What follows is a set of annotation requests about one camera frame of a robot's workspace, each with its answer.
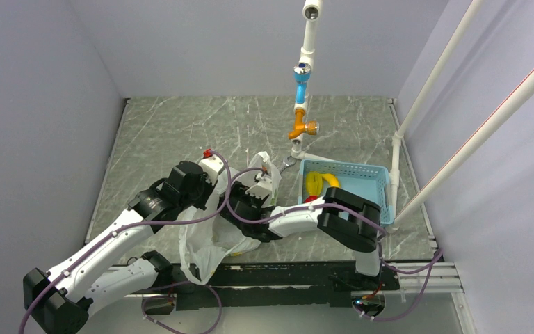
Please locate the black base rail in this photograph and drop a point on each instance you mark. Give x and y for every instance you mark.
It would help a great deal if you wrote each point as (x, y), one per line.
(333, 283)

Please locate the white plastic shopping bag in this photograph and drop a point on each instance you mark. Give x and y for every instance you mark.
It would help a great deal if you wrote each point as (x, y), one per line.
(204, 245)

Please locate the yellow fake star fruit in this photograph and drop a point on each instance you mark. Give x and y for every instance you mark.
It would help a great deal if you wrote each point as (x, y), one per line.
(313, 184)

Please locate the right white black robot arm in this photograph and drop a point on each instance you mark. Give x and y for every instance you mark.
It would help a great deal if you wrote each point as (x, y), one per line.
(353, 221)

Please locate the silver combination wrench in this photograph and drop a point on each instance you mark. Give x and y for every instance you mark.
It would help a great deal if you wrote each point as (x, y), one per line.
(286, 163)

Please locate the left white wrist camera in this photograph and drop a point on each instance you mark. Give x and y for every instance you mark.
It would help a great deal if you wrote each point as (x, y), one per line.
(212, 165)

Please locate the white frame pole near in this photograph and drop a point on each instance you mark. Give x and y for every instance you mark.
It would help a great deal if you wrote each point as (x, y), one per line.
(510, 105)

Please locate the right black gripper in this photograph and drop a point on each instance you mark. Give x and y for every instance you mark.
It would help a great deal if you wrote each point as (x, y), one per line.
(239, 194)

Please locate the white frame pole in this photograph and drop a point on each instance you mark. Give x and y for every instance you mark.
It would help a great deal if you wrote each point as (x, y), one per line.
(433, 76)
(510, 105)

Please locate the red fake fruit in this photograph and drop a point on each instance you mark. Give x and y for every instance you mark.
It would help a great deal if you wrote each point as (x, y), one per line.
(310, 199)

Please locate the white blue orange pipe stand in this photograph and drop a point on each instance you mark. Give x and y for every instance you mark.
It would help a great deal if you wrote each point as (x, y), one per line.
(312, 11)

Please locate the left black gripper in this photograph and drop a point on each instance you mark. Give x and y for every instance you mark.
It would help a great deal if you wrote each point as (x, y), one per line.
(209, 188)

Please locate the yellow fake banana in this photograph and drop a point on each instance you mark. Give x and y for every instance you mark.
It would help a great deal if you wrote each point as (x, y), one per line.
(331, 180)

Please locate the white frame pole far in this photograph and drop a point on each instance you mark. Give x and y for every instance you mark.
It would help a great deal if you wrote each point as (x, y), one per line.
(433, 76)

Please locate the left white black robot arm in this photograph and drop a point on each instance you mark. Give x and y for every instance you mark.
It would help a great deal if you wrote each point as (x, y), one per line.
(62, 298)

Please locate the light blue plastic basket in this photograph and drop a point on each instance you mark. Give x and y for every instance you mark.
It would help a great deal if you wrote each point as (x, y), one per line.
(368, 181)

